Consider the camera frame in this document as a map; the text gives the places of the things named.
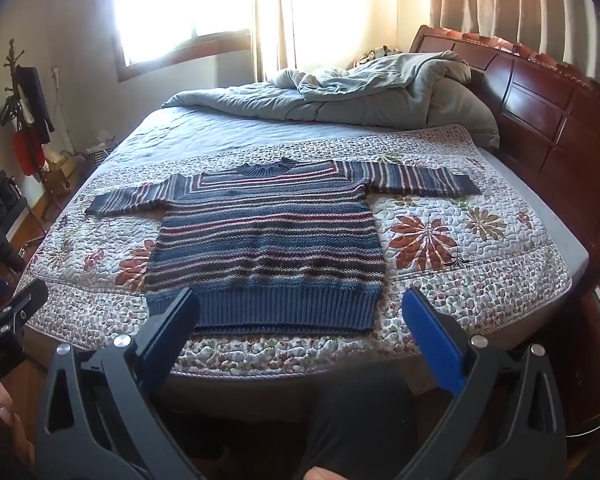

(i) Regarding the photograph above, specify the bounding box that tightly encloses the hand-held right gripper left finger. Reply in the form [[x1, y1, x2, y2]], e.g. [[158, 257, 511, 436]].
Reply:
[[35, 287, 204, 480]]

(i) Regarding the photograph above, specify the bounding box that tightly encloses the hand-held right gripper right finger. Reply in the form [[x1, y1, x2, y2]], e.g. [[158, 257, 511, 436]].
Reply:
[[401, 286, 567, 480]]

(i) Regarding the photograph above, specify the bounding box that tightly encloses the narrow beige curtain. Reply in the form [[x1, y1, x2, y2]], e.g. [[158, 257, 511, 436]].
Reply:
[[250, 0, 297, 84]]

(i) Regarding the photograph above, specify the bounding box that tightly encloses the floral pillow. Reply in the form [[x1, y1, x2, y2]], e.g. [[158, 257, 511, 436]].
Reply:
[[354, 46, 405, 67]]

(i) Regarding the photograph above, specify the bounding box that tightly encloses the grey-blue bed sheet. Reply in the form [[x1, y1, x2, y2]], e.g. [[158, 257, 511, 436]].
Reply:
[[91, 89, 431, 177]]

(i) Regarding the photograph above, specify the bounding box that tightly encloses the red hanging garment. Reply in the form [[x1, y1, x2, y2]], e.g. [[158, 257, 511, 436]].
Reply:
[[12, 129, 47, 177]]

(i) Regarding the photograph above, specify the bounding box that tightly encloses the person's left hand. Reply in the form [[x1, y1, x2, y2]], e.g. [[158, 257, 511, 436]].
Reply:
[[0, 384, 36, 470]]

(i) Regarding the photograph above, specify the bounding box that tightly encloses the grey mattress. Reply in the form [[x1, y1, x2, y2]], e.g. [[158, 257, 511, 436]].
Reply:
[[480, 146, 590, 283]]

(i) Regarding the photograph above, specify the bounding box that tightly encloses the dark wire basket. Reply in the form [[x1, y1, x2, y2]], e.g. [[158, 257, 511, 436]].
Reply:
[[84, 139, 119, 171]]

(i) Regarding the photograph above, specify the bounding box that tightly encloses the grey duvet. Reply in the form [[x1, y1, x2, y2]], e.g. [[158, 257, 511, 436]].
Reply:
[[161, 51, 473, 128]]

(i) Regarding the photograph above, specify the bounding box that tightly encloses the wooden coat rack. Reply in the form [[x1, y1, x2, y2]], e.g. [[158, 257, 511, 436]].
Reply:
[[0, 37, 56, 183]]

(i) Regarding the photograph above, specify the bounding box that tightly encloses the small wooden box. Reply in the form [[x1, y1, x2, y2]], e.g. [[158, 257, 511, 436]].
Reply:
[[44, 156, 79, 195]]

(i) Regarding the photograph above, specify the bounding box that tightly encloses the blue striped knit sweater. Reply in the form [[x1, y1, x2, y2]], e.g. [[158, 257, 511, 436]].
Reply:
[[84, 157, 482, 337]]

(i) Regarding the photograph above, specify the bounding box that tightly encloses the grey pillow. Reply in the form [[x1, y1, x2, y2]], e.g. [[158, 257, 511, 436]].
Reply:
[[425, 76, 501, 150]]

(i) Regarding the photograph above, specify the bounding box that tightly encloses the beige pleated curtain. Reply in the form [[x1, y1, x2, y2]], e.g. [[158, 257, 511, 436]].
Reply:
[[429, 0, 600, 107]]

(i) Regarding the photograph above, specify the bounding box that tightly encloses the black hanging garment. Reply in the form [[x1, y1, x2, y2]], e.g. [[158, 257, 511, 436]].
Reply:
[[16, 65, 57, 147]]

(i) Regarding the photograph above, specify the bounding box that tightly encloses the wooden framed window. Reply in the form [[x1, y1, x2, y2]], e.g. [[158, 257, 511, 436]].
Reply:
[[111, 0, 373, 83]]

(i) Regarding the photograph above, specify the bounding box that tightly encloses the red wooden headboard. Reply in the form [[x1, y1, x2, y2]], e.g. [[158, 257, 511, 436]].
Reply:
[[409, 24, 600, 281]]

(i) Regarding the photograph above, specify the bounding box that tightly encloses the floral quilted bedspread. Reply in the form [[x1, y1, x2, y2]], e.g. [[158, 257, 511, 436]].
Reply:
[[20, 124, 573, 377]]

